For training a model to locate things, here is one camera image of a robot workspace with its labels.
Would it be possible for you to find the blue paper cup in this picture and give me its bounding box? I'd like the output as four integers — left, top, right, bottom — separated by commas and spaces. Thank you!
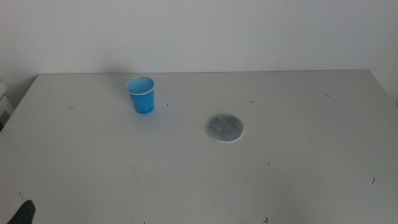
124, 76, 155, 114

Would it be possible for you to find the grey round cup mat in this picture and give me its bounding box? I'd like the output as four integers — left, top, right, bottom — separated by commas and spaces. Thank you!
205, 113, 245, 144

